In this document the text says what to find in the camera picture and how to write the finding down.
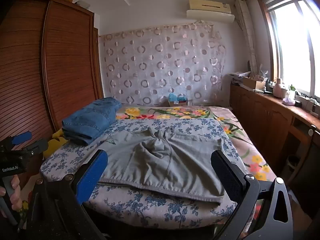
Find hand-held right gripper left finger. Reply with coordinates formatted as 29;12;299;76
25;149;108;240

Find stack of papers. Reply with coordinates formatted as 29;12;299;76
230;72;251;84

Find trash bin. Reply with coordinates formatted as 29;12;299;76
287;155;303;178

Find yellow plush toy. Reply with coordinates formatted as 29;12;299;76
42;129;68;158

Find blue floral bed cloth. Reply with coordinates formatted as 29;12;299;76
40;117;247;233

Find wall air conditioner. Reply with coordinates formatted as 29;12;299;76
186;9;235;22

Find grey pants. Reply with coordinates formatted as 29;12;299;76
99;126;225;205

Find wooden cabinet counter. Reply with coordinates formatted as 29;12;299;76
229;82;320;180

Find wooden chair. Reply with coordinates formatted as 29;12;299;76
287;126;320;195

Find window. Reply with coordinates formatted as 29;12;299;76
257;0;320;98

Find wooden slatted wardrobe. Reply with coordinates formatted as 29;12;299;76
0;0;104;188

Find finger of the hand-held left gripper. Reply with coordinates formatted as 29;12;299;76
22;139;48;157
11;131;32;146

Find person's left hand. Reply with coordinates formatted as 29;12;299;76
0;174;22;212

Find beige patterned window curtain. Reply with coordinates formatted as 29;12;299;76
235;0;259;73

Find open cardboard box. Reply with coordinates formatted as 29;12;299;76
242;76;267;90

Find cardboard box with blue cloth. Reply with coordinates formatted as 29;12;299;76
168;93;188;107

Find circle patterned sheer curtain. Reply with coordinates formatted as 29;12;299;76
99;24;227;107

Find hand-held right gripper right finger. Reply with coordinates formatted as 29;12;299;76
211;150;294;240

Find folded blue jeans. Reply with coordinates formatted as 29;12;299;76
62;97;122;145

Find pink thermos jug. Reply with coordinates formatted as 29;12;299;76
273;78;283;98

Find colourful flower print blanket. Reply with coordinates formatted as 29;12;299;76
116;106;272;183

